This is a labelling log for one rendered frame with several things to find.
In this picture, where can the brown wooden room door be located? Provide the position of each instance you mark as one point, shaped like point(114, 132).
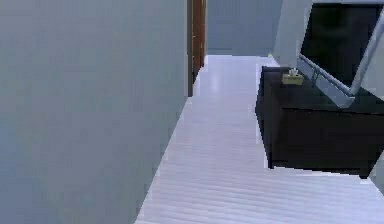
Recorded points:
point(198, 36)

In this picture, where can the silver framed television set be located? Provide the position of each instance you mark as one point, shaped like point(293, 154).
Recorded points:
point(336, 40)

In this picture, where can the yellow tissue box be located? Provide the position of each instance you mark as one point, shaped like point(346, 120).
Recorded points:
point(292, 78)

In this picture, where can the black cabinet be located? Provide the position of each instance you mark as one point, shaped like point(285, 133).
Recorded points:
point(320, 133)

